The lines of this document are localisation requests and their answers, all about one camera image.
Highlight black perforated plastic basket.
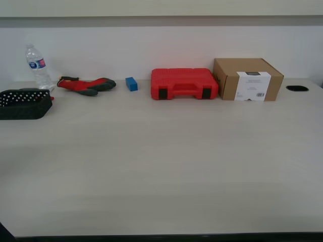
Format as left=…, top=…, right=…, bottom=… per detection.
left=0, top=89, right=53, bottom=120

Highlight red plastic tool case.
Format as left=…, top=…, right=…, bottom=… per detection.
left=150, top=68, right=220, bottom=100

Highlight brown cardboard box white label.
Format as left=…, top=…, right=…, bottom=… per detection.
left=212, top=58, right=285, bottom=102

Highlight black desk cable grommet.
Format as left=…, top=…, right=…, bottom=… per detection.
left=286, top=85, right=309, bottom=92

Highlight blue rectangular block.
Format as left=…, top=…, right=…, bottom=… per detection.
left=125, top=77, right=139, bottom=92

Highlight clear plastic water bottle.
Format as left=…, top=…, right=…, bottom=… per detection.
left=25, top=44, right=55, bottom=92

